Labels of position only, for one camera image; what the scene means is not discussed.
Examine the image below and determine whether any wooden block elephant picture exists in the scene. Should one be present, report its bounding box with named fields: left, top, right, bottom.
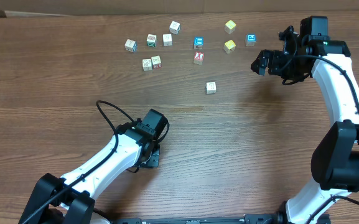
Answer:
left=142, top=59, right=152, bottom=71

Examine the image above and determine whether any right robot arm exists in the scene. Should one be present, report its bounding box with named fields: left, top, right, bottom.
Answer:
left=244, top=16, right=359, bottom=223

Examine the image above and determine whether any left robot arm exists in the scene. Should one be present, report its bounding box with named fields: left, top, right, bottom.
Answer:
left=19, top=109, right=169, bottom=223

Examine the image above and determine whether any blue top block right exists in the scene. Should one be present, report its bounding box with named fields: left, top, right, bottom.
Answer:
left=246, top=34, right=256, bottom=47

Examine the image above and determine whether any blue block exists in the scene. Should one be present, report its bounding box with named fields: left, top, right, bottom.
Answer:
left=246, top=34, right=256, bottom=47
left=193, top=37, right=204, bottom=50

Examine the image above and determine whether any yellow top block lower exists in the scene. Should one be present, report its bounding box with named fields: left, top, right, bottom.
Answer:
left=223, top=40, right=236, bottom=54

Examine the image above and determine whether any yellow block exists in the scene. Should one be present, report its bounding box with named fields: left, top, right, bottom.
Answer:
left=223, top=40, right=236, bottom=54
left=225, top=20, right=236, bottom=34

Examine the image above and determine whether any yellow top block upper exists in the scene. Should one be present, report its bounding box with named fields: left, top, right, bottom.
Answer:
left=225, top=20, right=236, bottom=34

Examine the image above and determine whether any plain wooden block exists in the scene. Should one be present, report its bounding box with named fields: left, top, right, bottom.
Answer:
left=206, top=82, right=217, bottom=95
left=162, top=34, right=172, bottom=47

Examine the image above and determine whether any wooden block red side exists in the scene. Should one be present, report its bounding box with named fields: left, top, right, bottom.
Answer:
left=151, top=55, right=162, bottom=69

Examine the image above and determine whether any red letter wooden block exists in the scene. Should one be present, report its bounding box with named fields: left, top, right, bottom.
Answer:
left=193, top=52, right=205, bottom=65

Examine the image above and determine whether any blue top block centre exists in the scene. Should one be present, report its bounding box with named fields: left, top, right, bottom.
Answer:
left=193, top=37, right=204, bottom=50

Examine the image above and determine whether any wooden block far left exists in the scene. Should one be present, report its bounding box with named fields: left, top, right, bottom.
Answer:
left=124, top=39, right=137, bottom=52

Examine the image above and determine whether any green side wooden block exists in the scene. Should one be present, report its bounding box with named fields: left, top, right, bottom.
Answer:
left=146, top=34, right=157, bottom=47

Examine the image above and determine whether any plain wooden block upper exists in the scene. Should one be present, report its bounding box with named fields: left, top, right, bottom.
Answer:
left=162, top=34, right=172, bottom=47

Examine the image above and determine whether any wooden block top centre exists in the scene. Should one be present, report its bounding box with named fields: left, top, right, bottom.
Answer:
left=169, top=21, right=180, bottom=35

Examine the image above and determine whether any cardboard sheet at back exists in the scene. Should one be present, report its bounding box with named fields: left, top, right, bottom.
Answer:
left=0, top=0, right=359, bottom=15

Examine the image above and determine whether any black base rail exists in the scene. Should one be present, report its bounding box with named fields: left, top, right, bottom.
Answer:
left=110, top=212, right=288, bottom=224

